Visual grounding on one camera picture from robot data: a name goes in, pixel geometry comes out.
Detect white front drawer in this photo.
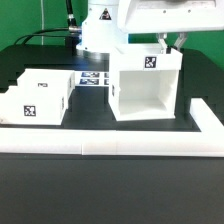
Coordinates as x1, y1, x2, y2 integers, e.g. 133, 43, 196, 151
0, 86, 68, 125

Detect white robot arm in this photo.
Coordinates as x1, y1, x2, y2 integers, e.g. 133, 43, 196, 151
79, 0, 224, 54

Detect white drawer cabinet box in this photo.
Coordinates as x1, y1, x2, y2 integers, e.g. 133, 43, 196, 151
108, 44, 182, 121

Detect fiducial marker sheet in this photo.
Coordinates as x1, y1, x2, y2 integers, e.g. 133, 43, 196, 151
75, 71, 109, 87

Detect white drawer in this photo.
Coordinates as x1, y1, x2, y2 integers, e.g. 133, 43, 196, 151
17, 68, 75, 99
0, 86, 68, 125

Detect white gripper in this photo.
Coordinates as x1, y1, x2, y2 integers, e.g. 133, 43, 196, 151
117, 0, 224, 54

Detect white L-shaped border fence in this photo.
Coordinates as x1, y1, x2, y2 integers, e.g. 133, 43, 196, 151
0, 98, 224, 157

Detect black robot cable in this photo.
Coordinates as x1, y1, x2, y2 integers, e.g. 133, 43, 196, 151
13, 0, 83, 46

